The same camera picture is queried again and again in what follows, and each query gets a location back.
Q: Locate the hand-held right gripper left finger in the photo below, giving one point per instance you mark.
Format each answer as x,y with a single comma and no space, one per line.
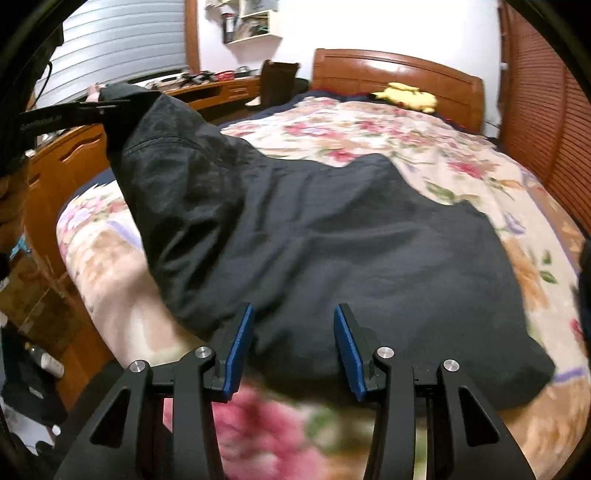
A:
240,350

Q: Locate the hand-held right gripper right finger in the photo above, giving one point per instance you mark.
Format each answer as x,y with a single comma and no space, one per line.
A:
348,355

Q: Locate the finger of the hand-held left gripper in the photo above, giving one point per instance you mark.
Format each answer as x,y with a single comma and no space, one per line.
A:
99,110
122,94

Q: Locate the black jacket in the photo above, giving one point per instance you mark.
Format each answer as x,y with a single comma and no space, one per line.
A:
323,254

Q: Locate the grey window blind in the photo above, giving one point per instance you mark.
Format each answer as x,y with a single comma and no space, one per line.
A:
115,37

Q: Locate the wooden desk cabinet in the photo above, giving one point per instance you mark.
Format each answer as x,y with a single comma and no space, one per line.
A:
60,184

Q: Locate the clutter of desk items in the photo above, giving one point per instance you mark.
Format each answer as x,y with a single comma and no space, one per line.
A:
198,77

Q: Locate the dark chair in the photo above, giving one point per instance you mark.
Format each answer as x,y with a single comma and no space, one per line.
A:
277,83

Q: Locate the cardboard box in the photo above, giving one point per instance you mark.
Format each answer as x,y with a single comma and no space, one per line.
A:
41,300

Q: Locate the dark bag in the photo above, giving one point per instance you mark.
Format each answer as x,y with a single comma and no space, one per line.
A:
27,387

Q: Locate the floral blanket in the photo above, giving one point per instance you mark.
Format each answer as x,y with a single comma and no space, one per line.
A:
415,138

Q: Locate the wooden headboard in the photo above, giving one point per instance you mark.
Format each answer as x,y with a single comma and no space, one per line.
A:
369,69

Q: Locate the yellow plush toy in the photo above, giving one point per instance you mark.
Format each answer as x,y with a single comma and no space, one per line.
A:
406,96

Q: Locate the wooden louvered wardrobe door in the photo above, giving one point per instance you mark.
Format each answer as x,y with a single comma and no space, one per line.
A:
545,115

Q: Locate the wooden window frame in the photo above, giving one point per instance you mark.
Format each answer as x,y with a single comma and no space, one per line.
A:
191,32

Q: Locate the white wall shelf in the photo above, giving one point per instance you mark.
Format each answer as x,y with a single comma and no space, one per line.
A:
249,23

